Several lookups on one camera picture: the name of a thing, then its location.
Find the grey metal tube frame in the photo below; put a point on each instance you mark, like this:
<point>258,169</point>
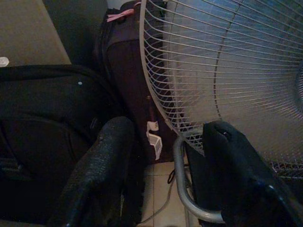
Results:
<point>180,184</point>

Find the pink ribbon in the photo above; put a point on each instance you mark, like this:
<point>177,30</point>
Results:
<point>118,15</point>

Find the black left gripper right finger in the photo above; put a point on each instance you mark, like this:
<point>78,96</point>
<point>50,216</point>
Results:
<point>236,170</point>

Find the white electric fan grille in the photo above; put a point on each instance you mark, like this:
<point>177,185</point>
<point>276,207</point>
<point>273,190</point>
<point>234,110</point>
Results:
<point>236,71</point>

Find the white round cap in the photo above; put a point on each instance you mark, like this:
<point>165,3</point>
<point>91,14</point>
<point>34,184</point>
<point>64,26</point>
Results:
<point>3,62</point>

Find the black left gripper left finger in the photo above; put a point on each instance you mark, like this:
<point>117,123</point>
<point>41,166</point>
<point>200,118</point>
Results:
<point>99,165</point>

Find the black fabric suitcase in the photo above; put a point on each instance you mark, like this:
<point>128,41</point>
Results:
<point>35,106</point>

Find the white plastic luggage tag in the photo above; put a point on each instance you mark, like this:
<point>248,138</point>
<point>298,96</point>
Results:
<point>155,144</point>

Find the purple fabric suitcase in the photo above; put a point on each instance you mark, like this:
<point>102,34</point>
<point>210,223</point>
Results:
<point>127,71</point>

